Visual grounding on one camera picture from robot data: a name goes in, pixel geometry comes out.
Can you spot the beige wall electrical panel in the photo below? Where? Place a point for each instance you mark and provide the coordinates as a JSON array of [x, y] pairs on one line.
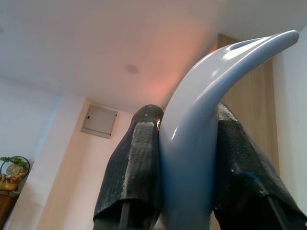
[[98, 121]]

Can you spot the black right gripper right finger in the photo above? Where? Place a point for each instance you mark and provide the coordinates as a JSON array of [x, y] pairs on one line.
[[244, 179]]

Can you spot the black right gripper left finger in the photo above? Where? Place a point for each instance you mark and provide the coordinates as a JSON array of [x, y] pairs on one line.
[[134, 167]]

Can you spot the round ornament with green leaves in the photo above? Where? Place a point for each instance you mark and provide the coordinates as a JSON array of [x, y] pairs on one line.
[[12, 171]]

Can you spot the brown wooden door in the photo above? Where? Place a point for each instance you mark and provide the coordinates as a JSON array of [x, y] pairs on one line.
[[251, 107]]

